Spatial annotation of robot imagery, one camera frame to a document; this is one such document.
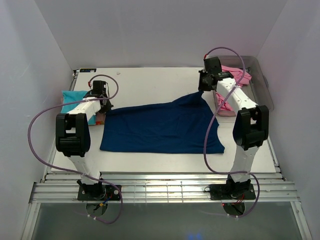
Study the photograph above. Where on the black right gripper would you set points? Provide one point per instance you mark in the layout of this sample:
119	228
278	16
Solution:
201	87

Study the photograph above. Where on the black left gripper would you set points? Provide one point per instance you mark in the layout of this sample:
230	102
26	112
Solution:
107	108

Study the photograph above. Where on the navy blue t shirt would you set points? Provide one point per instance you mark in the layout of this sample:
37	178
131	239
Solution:
183	126

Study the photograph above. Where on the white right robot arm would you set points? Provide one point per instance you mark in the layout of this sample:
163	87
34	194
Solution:
251	129

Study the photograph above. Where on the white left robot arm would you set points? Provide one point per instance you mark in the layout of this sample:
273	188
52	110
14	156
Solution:
72	137

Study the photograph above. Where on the blue label sticker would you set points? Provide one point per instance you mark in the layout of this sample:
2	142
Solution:
87	70

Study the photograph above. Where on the pink t shirt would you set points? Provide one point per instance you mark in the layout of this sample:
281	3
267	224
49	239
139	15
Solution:
226	110

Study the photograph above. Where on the turquoise folded t shirt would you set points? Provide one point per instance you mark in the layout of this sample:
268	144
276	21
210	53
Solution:
74	96

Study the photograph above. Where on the clear plastic bin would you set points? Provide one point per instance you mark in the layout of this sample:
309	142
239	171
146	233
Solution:
258	88

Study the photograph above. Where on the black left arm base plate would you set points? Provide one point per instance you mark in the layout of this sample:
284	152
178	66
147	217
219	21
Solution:
98	192

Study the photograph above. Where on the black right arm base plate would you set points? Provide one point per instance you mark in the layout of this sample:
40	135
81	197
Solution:
222	192

